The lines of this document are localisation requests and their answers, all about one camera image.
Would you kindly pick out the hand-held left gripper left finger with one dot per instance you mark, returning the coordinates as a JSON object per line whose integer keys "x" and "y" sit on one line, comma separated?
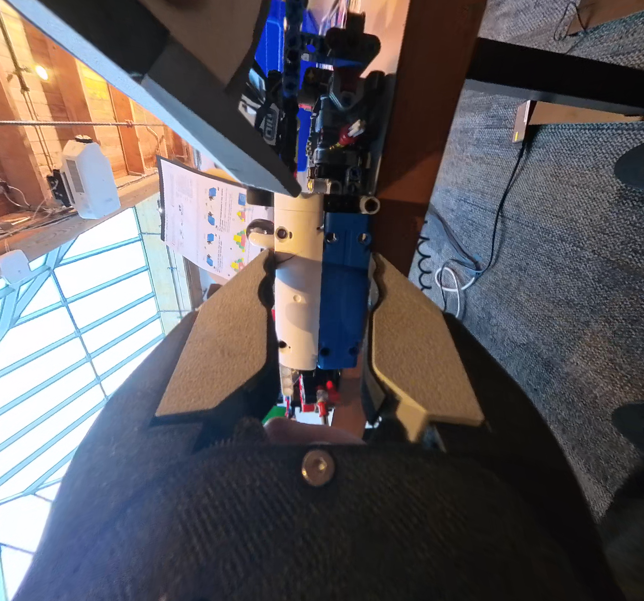
{"x": 221, "y": 349}

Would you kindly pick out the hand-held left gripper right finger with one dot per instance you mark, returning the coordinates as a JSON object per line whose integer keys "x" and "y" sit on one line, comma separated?
{"x": 422, "y": 354}

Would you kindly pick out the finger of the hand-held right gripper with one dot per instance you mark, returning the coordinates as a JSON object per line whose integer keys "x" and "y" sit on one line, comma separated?
{"x": 201, "y": 123}

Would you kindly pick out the toy brick car model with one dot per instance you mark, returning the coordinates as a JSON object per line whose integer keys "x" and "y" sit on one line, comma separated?
{"x": 342, "y": 284}

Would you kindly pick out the black desk leg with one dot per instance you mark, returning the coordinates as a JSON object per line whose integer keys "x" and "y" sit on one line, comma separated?
{"x": 553, "y": 75}

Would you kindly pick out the white illustrated leaflet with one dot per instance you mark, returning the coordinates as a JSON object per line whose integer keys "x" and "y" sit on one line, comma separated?
{"x": 201, "y": 209}

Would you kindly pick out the blue plastic bin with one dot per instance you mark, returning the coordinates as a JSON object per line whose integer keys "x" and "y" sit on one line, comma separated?
{"x": 271, "y": 33}

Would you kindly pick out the thin metal rod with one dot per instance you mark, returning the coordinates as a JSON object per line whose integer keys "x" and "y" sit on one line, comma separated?
{"x": 75, "y": 123}

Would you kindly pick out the large grid window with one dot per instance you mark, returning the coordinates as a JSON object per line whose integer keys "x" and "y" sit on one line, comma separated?
{"x": 75, "y": 334}

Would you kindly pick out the brown cardboard box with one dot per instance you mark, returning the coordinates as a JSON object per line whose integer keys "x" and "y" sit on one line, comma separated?
{"x": 521, "y": 123}

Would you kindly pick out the cardboard piece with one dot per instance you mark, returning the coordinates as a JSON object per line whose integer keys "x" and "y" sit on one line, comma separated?
{"x": 614, "y": 0}

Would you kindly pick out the white wall device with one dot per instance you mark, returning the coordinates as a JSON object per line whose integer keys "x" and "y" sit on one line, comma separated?
{"x": 90, "y": 183}

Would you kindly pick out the small white wall sensor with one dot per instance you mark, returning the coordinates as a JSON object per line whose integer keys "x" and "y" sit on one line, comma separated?
{"x": 14, "y": 266}

